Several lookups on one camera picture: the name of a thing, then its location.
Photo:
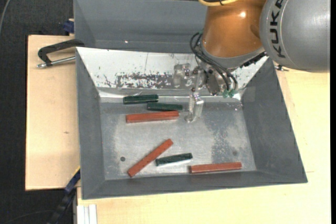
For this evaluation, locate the grey metal bin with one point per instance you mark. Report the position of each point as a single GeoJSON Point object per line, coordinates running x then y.
{"type": "Point", "coordinates": [168, 139]}

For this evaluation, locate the dark green flat block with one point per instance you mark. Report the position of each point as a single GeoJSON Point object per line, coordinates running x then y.
{"type": "Point", "coordinates": [173, 159]}
{"type": "Point", "coordinates": [140, 99]}
{"type": "Point", "coordinates": [165, 106]}

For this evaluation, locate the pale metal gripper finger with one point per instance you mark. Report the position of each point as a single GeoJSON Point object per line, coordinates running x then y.
{"type": "Point", "coordinates": [191, 111]}
{"type": "Point", "coordinates": [199, 107]}

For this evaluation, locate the red-brown flat block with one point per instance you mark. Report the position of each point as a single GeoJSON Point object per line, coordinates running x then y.
{"type": "Point", "coordinates": [152, 116]}
{"type": "Point", "coordinates": [215, 167]}
{"type": "Point", "coordinates": [150, 158]}

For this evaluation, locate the pale brown flat board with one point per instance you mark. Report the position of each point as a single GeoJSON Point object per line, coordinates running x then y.
{"type": "Point", "coordinates": [51, 118]}

